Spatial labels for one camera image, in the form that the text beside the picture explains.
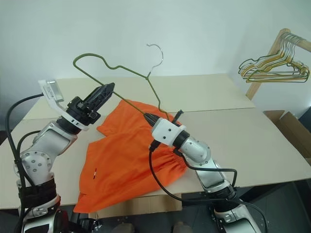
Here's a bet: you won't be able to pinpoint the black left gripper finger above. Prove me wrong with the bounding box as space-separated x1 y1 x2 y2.
93 86 115 114
84 82 116 107

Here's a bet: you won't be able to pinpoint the gold wire hanger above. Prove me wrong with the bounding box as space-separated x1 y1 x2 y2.
240 50 308 81

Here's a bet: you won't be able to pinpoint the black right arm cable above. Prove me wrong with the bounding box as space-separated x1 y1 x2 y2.
173 148 238 189

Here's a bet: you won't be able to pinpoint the brown cardboard box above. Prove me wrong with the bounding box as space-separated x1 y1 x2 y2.
263 110 311 159

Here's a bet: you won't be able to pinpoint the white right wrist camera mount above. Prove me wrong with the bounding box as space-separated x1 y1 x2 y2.
151 117 187 148

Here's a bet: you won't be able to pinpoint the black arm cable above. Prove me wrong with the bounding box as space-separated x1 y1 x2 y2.
4 94 44 233
173 148 238 189

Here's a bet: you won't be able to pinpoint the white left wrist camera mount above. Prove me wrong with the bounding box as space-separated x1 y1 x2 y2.
38 78 90 133

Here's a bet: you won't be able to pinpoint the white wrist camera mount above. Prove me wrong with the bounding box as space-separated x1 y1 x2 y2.
38 78 90 133
151 117 187 148

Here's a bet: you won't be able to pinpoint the dark green wire hanger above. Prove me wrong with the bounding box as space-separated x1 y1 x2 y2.
246 63 310 84

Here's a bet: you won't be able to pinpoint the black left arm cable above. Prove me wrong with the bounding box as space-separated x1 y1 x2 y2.
4 94 44 233

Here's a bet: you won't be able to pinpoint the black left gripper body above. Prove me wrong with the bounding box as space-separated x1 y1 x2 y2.
65 96 102 126

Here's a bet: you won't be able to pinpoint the black strap on left arm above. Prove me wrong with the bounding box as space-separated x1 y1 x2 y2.
17 179 58 208

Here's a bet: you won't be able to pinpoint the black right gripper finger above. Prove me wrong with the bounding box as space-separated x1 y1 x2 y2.
143 112 156 126
172 109 185 125

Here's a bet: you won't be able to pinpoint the silver wire hanger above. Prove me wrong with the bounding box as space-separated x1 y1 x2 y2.
238 33 306 76

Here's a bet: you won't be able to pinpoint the wooden clothes rack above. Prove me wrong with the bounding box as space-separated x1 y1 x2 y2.
245 28 311 100

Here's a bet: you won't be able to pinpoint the orange shorts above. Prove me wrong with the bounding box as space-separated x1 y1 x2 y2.
73 99 188 215

